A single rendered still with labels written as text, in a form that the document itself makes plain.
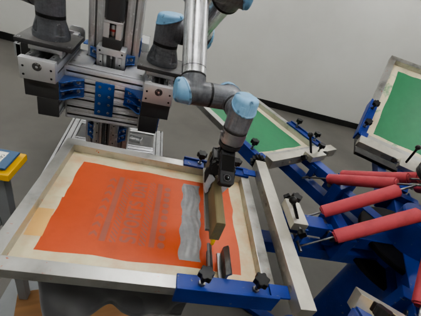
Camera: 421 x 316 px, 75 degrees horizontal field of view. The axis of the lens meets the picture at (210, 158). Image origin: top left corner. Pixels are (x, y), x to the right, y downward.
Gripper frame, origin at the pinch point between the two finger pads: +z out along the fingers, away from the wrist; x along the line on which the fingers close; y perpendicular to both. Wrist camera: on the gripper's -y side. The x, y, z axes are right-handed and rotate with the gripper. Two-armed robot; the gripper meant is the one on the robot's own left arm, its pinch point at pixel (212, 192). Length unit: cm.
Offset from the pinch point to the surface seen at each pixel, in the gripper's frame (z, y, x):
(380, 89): -27, 99, -113
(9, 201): 33, 11, 73
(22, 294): 102, 9, 74
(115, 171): 13.6, 17.3, 35.5
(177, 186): 13.6, 15.0, 10.3
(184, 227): 12.6, -6.4, 6.9
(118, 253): 13.3, -19.0, 26.5
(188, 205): 12.7, 4.4, 5.8
